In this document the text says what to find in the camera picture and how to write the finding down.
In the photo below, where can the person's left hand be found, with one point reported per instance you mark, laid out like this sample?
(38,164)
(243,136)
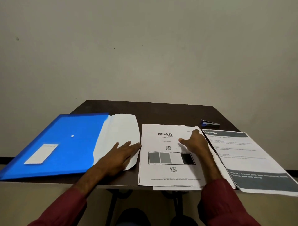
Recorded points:
(111,163)

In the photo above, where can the person's left forearm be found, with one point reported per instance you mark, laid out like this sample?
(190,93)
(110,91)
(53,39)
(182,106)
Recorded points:
(76,198)

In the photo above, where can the person's right thumb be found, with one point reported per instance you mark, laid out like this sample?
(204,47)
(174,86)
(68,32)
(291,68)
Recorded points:
(185,141)

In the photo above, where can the printed sheet with grey bands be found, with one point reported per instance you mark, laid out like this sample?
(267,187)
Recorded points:
(244,163)

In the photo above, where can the person's left little finger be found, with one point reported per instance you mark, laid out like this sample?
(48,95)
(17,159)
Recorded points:
(115,147)

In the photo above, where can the person's right forearm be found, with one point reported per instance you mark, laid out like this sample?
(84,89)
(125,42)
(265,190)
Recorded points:
(221,195)

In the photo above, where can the person's right hand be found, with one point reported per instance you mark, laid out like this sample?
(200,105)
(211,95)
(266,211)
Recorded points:
(197,146)

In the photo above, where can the person's leg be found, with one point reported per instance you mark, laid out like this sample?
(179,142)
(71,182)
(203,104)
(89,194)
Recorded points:
(184,221)
(132,217)

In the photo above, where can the person's right leg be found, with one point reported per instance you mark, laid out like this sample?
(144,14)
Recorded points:
(184,221)

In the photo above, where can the blue plastic document folder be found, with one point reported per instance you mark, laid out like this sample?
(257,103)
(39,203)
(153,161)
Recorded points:
(65,144)

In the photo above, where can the blue stapler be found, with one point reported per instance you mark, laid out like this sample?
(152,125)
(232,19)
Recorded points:
(209,123)

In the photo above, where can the person's left leg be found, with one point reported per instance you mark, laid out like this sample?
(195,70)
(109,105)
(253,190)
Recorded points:
(132,217)

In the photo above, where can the white sheet with grey bars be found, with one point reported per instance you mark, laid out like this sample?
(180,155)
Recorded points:
(163,174)

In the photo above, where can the black metal table frame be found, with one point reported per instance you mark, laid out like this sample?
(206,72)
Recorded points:
(111,204)

